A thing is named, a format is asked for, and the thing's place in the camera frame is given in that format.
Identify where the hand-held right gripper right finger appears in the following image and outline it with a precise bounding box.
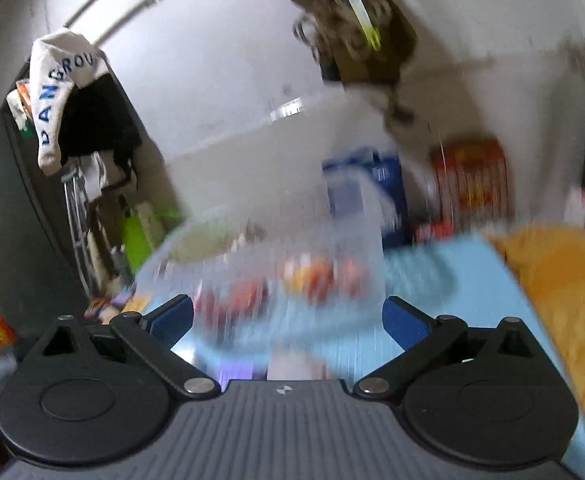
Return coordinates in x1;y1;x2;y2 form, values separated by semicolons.
353;296;556;402

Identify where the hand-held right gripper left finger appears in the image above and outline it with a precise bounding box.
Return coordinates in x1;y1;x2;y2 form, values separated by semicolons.
22;294;222;402

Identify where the clear plastic container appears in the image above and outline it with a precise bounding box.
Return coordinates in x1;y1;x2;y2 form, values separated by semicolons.
137;180;388;352

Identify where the red and black packet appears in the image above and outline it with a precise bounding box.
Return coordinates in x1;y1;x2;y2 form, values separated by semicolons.
195;280;270;326

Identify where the light blue mat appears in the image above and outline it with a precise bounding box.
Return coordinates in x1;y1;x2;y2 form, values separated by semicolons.
172;234;585;480

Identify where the green plastic object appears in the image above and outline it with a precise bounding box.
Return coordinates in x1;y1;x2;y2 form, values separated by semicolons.
121;204;181;274

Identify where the red and yellow packet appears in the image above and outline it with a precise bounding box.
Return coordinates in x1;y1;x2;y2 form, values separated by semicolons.
280;254;370;303

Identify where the metal rack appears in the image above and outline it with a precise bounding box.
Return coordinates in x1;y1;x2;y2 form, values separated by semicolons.
61;159;104;291

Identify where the blue packet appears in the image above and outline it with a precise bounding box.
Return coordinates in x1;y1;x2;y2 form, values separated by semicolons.
321;147;409;249

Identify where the red box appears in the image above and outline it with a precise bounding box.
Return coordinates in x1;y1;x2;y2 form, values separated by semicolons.
429;139;511;232

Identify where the yellow cloth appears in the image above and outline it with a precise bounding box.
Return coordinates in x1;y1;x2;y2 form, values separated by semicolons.
491;227;585;480

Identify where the grey cabinet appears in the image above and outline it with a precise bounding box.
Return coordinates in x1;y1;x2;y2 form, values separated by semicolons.
0;110;90;326

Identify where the black garment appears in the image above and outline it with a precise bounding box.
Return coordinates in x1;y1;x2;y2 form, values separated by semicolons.
58;74;144;192

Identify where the white printed cloth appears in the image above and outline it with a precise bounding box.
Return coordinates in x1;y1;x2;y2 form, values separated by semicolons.
28;30;109;177

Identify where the hanging brown bag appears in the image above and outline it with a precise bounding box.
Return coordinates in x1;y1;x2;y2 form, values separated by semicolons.
291;0;419;87

